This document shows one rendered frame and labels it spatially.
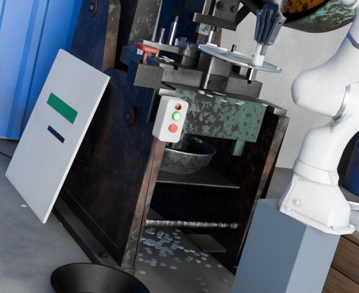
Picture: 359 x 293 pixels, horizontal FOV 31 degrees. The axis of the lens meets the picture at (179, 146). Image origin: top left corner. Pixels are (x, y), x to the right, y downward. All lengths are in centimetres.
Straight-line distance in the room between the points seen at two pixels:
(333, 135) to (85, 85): 109
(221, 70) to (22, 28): 134
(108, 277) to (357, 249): 79
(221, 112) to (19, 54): 140
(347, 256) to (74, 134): 108
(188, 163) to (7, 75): 131
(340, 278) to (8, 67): 194
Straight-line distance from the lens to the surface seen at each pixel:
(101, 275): 206
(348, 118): 175
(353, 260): 214
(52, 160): 253
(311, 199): 175
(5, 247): 222
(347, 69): 167
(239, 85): 233
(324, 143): 175
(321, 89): 170
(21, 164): 277
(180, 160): 229
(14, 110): 335
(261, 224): 182
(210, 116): 219
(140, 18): 244
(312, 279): 187
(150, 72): 200
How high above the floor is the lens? 94
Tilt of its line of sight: 13 degrees down
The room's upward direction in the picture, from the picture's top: 15 degrees clockwise
